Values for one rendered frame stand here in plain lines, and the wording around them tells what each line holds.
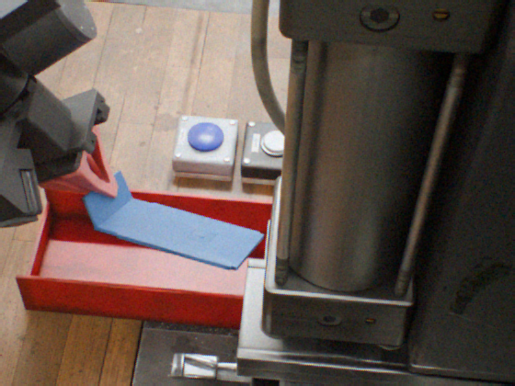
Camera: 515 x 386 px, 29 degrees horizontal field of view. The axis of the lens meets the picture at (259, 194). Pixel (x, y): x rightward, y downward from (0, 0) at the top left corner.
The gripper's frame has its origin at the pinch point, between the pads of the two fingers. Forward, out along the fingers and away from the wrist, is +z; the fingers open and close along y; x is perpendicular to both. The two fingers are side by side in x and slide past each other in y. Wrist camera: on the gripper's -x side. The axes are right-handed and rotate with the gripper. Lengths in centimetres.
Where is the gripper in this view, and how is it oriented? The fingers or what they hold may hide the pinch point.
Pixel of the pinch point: (108, 188)
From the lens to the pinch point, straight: 93.3
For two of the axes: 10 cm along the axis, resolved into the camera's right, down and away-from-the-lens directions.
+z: 5.0, 5.5, 6.7
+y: 8.6, -2.4, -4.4
